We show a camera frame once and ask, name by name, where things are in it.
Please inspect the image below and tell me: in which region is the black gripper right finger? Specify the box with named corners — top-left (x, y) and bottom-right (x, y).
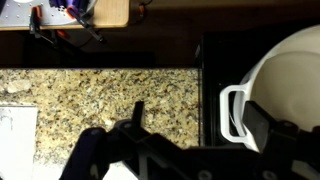
top-left (242, 100), bottom-right (320, 158)

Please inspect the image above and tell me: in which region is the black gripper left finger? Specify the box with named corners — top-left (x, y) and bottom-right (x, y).
top-left (113, 100), bottom-right (183, 162)

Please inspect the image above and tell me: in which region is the white plastic pitcher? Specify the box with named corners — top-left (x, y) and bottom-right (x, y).
top-left (219, 24), bottom-right (320, 153)

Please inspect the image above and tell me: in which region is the black stove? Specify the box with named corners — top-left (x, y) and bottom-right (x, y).
top-left (194, 31), bottom-right (254, 148)

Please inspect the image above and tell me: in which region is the light wooden tabletop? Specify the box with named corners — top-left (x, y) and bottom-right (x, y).
top-left (0, 0), bottom-right (130, 32)

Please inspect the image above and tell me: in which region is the orange and black clamp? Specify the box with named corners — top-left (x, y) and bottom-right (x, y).
top-left (29, 5), bottom-right (69, 46)
top-left (66, 4), bottom-right (107, 44)
top-left (137, 2), bottom-right (148, 19)

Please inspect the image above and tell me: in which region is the stainless steel sink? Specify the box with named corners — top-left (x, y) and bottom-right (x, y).
top-left (0, 105), bottom-right (38, 180)

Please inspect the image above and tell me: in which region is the grey metal mounting plate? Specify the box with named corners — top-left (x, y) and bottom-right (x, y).
top-left (0, 0), bottom-right (98, 28)

